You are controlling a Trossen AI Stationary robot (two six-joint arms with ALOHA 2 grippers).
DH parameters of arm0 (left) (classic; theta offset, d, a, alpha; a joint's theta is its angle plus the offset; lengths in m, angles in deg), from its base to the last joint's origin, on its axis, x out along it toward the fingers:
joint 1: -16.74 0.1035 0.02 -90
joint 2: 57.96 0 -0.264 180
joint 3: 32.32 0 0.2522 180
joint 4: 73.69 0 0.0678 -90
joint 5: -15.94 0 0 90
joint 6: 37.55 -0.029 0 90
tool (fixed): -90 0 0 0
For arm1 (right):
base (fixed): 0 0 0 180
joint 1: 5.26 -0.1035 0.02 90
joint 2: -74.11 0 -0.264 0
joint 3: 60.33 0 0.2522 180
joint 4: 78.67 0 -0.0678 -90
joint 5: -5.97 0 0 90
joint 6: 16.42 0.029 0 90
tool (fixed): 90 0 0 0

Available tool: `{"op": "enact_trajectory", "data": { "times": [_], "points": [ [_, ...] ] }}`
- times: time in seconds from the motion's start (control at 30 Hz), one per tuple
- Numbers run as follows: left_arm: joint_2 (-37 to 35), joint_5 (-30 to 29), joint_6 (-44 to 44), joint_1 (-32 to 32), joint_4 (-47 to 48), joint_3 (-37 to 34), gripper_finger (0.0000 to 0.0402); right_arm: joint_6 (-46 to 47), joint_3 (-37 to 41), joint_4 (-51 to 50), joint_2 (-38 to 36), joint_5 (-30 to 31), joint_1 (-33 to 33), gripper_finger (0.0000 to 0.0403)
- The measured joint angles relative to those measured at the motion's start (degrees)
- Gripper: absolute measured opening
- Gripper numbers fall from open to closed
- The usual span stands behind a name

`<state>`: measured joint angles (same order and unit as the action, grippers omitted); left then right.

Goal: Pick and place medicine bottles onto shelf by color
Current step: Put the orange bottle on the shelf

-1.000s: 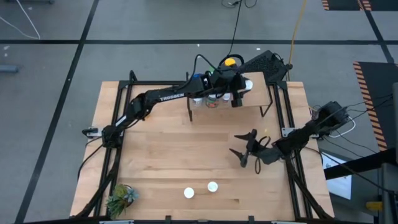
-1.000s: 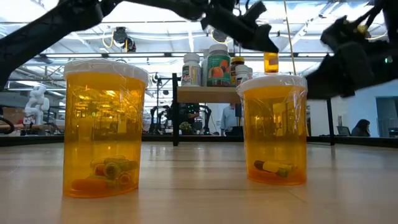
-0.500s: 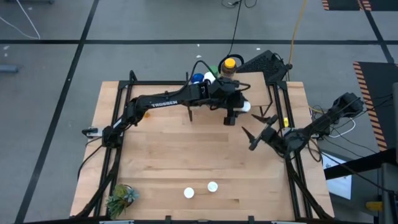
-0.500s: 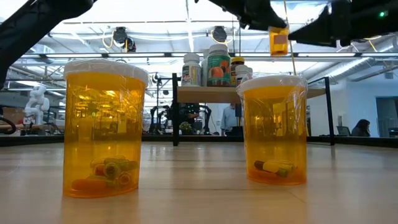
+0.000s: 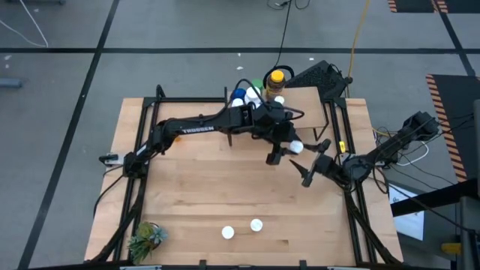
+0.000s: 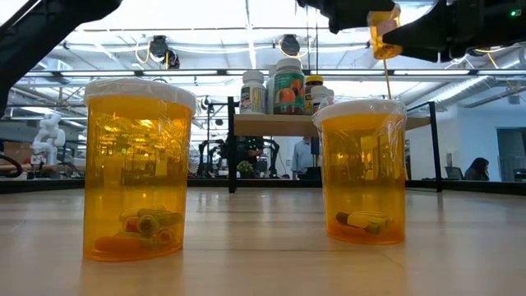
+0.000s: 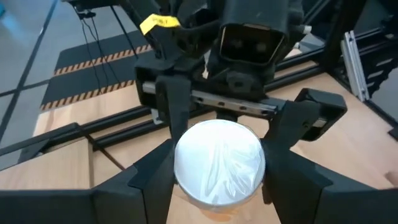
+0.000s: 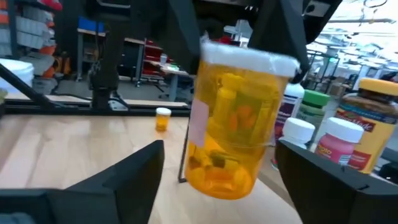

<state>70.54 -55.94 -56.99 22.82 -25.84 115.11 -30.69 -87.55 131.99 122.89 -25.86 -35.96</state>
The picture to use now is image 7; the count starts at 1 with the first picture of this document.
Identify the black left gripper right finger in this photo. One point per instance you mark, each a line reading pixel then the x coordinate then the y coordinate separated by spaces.
pixel 326 202

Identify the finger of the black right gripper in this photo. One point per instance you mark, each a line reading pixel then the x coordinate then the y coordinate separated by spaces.
pixel 298 121
pixel 174 99

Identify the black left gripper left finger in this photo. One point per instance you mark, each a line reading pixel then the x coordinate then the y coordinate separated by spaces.
pixel 93 205

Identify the small orange pill vial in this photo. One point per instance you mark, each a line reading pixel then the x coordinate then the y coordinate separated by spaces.
pixel 217 168

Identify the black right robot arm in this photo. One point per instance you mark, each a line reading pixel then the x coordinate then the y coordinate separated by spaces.
pixel 192 15

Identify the silver aluminium extrusion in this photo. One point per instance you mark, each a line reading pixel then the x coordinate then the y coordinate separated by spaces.
pixel 354 68

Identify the black hazard-striped floor mat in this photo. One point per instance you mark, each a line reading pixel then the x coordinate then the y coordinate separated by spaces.
pixel 93 74

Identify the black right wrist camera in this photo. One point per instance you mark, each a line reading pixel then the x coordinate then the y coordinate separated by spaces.
pixel 252 43

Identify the black aluminium frame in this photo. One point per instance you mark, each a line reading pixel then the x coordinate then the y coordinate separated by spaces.
pixel 124 113

